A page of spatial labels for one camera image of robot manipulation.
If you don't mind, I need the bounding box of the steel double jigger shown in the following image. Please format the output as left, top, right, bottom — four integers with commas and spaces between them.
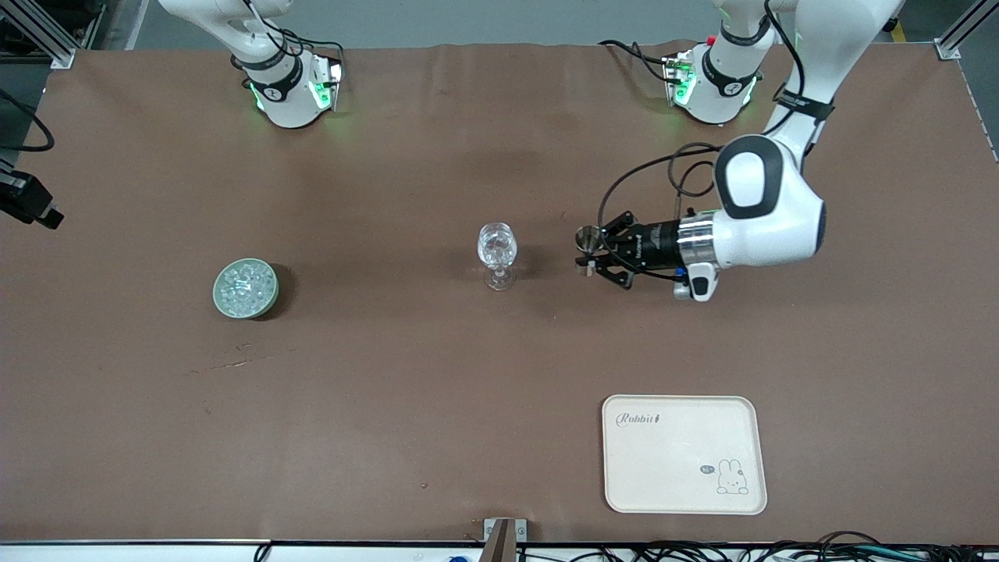
575, 225, 606, 276

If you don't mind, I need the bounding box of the clear wine glass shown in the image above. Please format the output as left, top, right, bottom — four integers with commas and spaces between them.
477, 222, 519, 292

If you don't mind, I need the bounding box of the clear ice cube heap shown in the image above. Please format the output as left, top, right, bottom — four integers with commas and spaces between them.
221, 264, 274, 313

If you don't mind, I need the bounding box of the green ceramic bowl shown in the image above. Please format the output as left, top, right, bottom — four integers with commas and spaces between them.
212, 258, 280, 321

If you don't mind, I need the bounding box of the cream rabbit print tray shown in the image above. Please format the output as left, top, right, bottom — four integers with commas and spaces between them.
601, 394, 769, 516

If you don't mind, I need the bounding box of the brown table cover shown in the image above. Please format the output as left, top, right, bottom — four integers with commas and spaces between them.
0, 41, 999, 546

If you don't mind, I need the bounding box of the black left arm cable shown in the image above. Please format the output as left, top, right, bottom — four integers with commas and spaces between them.
597, 142, 723, 235

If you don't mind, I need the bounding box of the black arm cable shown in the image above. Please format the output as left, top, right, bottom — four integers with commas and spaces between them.
0, 88, 55, 152
597, 142, 723, 235

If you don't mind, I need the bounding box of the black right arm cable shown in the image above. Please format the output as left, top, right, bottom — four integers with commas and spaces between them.
0, 88, 55, 152

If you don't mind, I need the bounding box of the aluminium frame post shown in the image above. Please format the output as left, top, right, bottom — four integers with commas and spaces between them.
934, 0, 999, 61
0, 0, 76, 69

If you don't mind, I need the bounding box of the black left base cable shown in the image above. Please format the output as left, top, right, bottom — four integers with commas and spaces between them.
597, 39, 674, 84

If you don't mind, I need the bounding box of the black base cable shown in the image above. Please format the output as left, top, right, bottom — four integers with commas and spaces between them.
277, 30, 346, 65
597, 39, 674, 84

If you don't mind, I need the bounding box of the black cable bundle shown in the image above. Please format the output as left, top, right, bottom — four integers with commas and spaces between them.
624, 531, 999, 562

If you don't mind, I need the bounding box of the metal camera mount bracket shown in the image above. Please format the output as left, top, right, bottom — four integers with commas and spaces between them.
484, 518, 528, 562

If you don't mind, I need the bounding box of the black right base cable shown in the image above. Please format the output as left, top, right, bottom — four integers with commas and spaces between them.
277, 30, 346, 65

